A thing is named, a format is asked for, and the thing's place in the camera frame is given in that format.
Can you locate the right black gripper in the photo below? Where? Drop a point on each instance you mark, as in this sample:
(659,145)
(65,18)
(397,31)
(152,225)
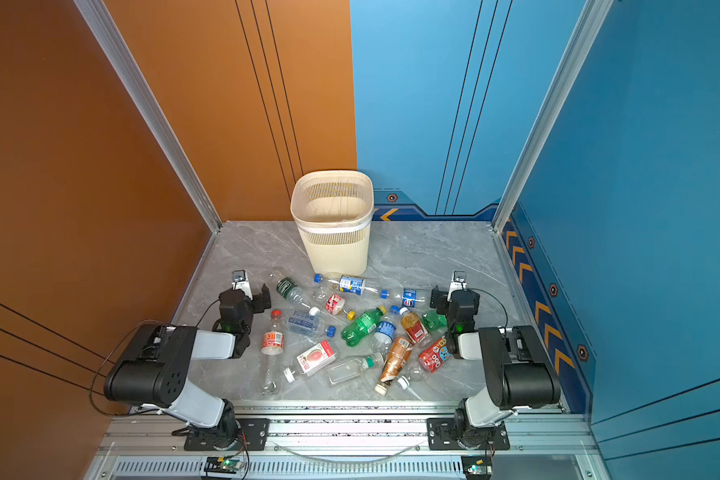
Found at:
(441,302)

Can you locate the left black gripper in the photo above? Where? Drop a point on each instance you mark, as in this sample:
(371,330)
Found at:
(259,299)

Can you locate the clear bottle red cap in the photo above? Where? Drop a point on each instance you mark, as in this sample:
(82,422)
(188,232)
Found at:
(272,348)

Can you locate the clear bottle dark green label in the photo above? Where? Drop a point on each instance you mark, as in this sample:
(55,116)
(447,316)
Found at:
(294,293)

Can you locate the bottle red cartoon label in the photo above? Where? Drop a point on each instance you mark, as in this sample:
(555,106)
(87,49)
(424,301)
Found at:
(428,361)

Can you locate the brown tea bottle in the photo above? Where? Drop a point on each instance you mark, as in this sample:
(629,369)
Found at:
(397,358)

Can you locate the clear bottle pale blue label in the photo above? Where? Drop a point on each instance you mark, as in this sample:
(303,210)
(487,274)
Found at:
(309,326)

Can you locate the bottle pink white label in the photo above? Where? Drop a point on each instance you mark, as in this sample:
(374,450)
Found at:
(311,361)

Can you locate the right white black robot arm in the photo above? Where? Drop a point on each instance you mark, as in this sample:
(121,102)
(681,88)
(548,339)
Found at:
(516,370)

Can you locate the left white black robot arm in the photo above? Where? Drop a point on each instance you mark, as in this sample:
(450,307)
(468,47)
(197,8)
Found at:
(152,372)

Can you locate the cream slatted waste bin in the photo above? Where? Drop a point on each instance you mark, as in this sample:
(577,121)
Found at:
(333,211)

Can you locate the bottle red yellow label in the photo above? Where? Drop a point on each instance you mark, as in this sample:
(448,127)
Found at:
(412,324)

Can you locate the clear Pepsi water bottle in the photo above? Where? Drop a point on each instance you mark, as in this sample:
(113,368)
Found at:
(407,297)

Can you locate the green Sprite bottle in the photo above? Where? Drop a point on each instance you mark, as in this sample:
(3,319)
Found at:
(363,326)

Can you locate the small bottle red white label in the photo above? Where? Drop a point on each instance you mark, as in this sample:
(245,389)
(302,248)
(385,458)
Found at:
(333,303)

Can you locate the clear bottle blue yellow label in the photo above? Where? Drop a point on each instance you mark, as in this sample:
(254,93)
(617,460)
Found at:
(351,285)

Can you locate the clear bottle green cap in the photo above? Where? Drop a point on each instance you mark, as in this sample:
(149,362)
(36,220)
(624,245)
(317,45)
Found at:
(353,368)

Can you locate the left green circuit board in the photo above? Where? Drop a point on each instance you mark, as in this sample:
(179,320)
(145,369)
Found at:
(224,468)

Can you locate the green circuit board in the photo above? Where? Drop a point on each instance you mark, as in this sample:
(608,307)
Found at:
(224,468)
(476,468)

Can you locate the right green circuit board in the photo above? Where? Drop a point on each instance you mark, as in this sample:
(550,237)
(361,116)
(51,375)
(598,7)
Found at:
(476,468)

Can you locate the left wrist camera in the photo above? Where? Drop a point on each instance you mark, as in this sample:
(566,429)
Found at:
(240,281)

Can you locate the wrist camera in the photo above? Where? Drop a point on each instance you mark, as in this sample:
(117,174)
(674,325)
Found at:
(458,283)
(240,281)

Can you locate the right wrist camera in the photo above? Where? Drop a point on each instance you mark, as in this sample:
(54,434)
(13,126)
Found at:
(458,283)

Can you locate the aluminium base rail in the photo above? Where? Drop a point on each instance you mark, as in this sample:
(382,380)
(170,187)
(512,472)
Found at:
(353,440)

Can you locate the right aluminium corner post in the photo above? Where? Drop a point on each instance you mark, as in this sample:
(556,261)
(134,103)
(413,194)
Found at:
(584,34)

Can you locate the aluminium corner post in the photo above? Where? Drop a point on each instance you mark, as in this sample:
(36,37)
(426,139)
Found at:
(102,25)
(584,34)

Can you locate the left aluminium corner post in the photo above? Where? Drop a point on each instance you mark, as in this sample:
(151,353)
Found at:
(102,25)

